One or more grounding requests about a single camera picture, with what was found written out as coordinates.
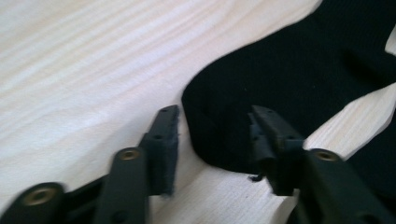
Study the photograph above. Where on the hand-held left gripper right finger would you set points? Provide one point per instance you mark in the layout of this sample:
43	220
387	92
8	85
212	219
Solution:
274	146

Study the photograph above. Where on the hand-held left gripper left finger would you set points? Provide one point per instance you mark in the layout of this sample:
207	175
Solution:
163	149

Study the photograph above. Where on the black sock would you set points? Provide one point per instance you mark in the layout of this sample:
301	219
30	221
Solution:
376	158
280	77

